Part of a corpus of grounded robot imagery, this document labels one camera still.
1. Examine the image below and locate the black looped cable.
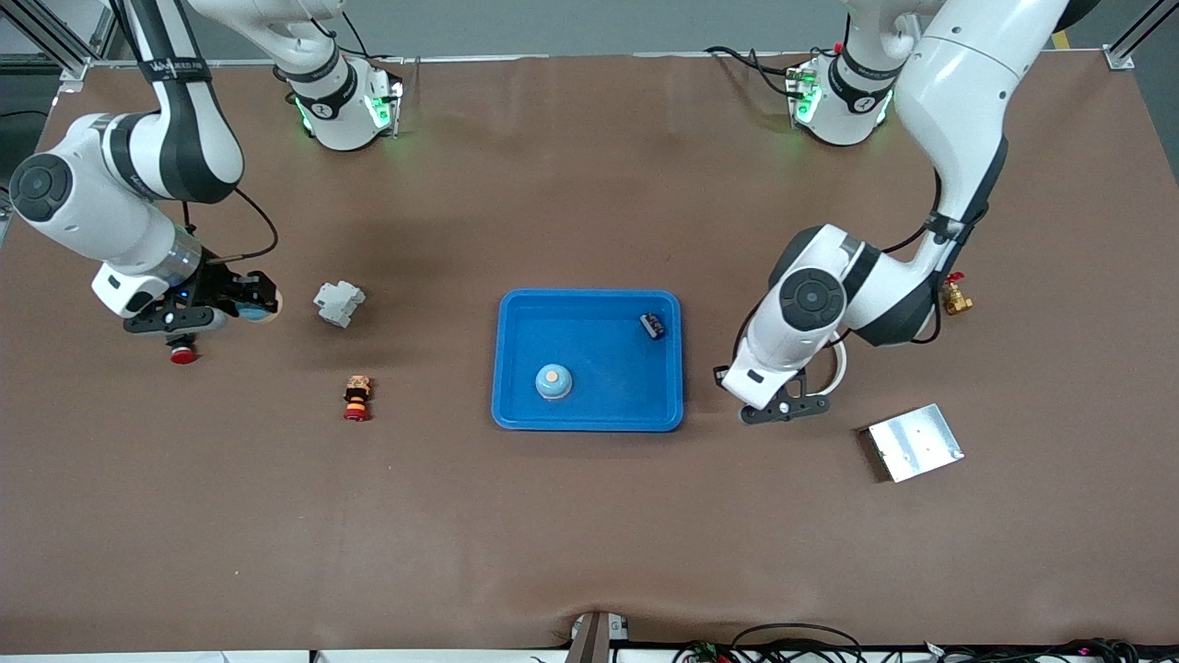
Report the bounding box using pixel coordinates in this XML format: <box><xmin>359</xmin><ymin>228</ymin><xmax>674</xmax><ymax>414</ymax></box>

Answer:
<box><xmin>732</xmin><ymin>623</ymin><xmax>864</xmax><ymax>663</ymax></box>

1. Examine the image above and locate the brown table mat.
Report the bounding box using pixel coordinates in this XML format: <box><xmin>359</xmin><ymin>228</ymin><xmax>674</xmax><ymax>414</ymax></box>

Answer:
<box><xmin>0</xmin><ymin>51</ymin><xmax>1179</xmax><ymax>655</ymax></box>

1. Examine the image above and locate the white curved plastic clamp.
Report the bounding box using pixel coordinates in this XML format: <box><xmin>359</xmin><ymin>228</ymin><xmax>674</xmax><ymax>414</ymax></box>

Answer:
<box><xmin>801</xmin><ymin>327</ymin><xmax>849</xmax><ymax>399</ymax></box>

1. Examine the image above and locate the silver metal plate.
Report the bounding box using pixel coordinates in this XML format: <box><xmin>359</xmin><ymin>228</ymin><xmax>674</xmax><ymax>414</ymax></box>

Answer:
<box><xmin>866</xmin><ymin>403</ymin><xmax>965</xmax><ymax>483</ymax></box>

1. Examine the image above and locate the black cable bundle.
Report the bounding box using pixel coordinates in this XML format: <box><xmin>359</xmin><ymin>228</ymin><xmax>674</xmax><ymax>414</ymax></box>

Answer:
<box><xmin>921</xmin><ymin>637</ymin><xmax>1148</xmax><ymax>663</ymax></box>

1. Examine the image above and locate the aluminium frame post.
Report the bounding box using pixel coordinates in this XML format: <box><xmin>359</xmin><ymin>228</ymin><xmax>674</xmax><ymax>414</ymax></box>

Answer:
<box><xmin>0</xmin><ymin>0</ymin><xmax>125</xmax><ymax>84</ymax></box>
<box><xmin>1105</xmin><ymin>0</ymin><xmax>1179</xmax><ymax>70</ymax></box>

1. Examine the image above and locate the white circuit breaker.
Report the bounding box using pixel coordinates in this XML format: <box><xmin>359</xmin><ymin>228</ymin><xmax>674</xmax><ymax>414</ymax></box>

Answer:
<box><xmin>312</xmin><ymin>280</ymin><xmax>367</xmax><ymax>329</ymax></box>

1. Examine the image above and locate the blue plastic tray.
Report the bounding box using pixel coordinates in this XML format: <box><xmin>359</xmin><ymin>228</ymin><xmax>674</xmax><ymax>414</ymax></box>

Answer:
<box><xmin>491</xmin><ymin>289</ymin><xmax>685</xmax><ymax>433</ymax></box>

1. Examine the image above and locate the brass valve red handle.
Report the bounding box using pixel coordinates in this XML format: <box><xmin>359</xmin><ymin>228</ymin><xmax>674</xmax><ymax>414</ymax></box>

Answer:
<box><xmin>938</xmin><ymin>272</ymin><xmax>975</xmax><ymax>317</ymax></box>

